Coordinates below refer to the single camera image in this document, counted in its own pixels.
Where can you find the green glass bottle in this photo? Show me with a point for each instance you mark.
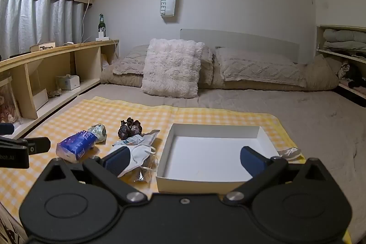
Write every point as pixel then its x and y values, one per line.
pixel 101 25

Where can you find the grey curtain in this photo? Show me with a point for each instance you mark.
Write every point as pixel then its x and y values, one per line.
pixel 34 21

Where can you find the blue tissue packet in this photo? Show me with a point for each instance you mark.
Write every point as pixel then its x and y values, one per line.
pixel 74 146

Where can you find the dark crumpled wrapper clump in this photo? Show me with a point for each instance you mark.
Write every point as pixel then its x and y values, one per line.
pixel 128 129

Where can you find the clear plastic wrapper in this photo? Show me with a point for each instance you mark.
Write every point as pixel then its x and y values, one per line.
pixel 143 174

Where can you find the white face mask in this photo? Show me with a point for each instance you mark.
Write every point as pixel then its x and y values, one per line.
pixel 140 154

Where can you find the small clear plastic bag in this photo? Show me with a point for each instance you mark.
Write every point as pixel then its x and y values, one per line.
pixel 290 153

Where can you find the grey headboard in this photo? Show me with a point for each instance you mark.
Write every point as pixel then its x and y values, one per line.
pixel 243 41

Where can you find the white cardboard box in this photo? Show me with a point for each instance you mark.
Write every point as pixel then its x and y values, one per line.
pixel 211 152

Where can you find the yellow checkered mat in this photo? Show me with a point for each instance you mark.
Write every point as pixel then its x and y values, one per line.
pixel 200 115

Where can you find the folded white blanket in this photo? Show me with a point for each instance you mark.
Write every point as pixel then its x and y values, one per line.
pixel 343 46

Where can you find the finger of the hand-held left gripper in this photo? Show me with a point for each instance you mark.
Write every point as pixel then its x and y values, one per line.
pixel 6 128
pixel 38 145

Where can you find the small wooden box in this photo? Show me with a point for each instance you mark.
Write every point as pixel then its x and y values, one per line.
pixel 43 47

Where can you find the fluffy white pillow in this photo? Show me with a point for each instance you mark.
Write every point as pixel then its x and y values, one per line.
pixel 171 69

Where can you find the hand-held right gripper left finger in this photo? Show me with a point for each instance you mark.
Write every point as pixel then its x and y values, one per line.
pixel 115 159

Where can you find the green plastic wrapper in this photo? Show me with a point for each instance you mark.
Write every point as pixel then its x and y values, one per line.
pixel 98 132

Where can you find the folded grey blanket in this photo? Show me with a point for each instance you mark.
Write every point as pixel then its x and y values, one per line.
pixel 343 35

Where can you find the dark clothes pile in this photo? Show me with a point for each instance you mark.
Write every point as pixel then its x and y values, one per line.
pixel 353 75

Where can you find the white wall shelf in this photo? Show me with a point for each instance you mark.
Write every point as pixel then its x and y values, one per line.
pixel 320 61

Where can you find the wooden shelf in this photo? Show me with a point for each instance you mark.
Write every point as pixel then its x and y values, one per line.
pixel 85 46

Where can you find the printed cloth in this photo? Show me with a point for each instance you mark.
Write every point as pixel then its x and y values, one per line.
pixel 8 229

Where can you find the white board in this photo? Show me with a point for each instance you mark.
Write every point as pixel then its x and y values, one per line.
pixel 40 99

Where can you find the white tissue box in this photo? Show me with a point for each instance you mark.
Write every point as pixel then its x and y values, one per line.
pixel 70 82

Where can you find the floral picture frame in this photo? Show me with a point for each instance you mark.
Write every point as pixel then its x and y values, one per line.
pixel 8 104

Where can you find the grey packet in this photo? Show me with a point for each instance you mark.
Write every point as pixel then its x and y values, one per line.
pixel 134 141

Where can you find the beige textured pillow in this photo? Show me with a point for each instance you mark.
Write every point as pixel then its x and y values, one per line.
pixel 257 69
pixel 128 61

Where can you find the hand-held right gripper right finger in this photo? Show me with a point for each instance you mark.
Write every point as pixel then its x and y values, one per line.
pixel 251 161

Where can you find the beige rolled duvet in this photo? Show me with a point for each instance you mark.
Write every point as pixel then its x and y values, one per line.
pixel 317 75

